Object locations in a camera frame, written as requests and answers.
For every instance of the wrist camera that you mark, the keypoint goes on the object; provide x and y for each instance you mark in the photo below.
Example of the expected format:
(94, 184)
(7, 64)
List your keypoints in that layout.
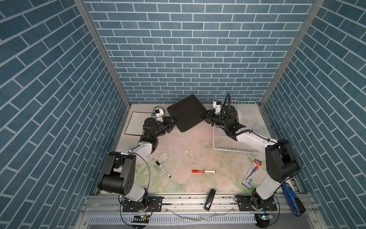
(217, 105)
(158, 113)

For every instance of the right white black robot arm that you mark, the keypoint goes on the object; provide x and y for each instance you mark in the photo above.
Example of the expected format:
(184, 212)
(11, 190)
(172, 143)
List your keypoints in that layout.
(281, 160)

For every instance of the blue black box cutter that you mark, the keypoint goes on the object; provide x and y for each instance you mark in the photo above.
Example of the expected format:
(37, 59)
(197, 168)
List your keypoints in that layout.
(292, 199)

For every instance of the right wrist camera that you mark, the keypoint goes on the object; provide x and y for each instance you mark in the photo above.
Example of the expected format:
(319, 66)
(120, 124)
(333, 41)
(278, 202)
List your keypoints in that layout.
(217, 105)

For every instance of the black remote control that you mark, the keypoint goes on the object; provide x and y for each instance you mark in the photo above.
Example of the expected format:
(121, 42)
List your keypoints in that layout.
(210, 199)

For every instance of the red marker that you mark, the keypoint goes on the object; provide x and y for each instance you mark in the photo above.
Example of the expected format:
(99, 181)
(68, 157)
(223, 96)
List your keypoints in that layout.
(203, 171)

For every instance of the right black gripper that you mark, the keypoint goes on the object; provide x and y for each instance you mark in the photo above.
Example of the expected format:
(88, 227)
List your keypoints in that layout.
(209, 118)

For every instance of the black square plate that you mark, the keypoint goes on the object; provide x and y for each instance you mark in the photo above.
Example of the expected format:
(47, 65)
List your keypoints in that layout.
(188, 111)

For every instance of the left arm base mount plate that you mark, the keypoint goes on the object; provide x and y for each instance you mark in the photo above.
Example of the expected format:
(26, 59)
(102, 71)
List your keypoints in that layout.
(152, 204)

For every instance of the aluminium front rail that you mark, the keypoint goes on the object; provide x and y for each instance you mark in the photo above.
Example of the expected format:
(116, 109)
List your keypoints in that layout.
(181, 203)

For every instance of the white wire dish rack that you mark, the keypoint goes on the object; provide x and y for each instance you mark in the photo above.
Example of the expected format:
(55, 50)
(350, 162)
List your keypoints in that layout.
(248, 114)

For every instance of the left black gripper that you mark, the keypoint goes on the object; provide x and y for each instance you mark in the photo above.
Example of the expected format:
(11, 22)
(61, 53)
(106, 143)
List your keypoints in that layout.
(168, 125)

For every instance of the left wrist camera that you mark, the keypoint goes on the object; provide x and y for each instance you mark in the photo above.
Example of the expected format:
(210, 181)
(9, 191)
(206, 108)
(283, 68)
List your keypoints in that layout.
(158, 113)

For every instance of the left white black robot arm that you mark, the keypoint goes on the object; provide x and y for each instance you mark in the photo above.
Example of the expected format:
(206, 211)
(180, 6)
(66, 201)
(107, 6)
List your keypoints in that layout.
(118, 173)

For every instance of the black capped white marker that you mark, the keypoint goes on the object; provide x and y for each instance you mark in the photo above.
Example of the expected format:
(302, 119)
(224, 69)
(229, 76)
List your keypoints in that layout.
(163, 169)

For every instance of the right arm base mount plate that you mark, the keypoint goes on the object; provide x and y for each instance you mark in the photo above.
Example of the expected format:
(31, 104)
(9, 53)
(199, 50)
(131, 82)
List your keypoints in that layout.
(250, 203)

